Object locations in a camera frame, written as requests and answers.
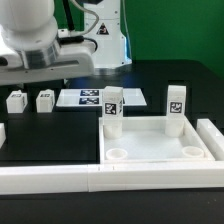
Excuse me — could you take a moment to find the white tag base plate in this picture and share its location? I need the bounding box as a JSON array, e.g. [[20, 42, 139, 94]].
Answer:
[[56, 88, 147, 108]]

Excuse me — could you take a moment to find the white obstacle bar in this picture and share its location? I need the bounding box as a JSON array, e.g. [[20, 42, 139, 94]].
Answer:
[[0, 123, 6, 149], [0, 161, 224, 195], [196, 119, 224, 161]]

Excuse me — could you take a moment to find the white left obstacle bar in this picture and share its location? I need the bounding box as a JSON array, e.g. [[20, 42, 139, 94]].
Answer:
[[0, 123, 6, 149]]

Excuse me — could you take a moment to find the white right obstacle bar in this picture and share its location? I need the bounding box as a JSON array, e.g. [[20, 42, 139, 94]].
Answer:
[[196, 119, 224, 161]]

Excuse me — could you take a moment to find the white square tabletop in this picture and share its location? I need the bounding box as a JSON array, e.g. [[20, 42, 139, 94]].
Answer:
[[99, 116, 215, 163]]

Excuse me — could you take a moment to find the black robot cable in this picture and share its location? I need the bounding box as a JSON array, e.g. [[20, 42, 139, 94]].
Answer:
[[61, 0, 98, 51]]

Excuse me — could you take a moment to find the white front obstacle bar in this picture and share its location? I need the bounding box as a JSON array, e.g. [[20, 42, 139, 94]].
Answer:
[[0, 161, 224, 195]]

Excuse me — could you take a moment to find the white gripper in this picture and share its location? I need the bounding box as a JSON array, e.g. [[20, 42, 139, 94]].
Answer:
[[0, 43, 95, 86]]

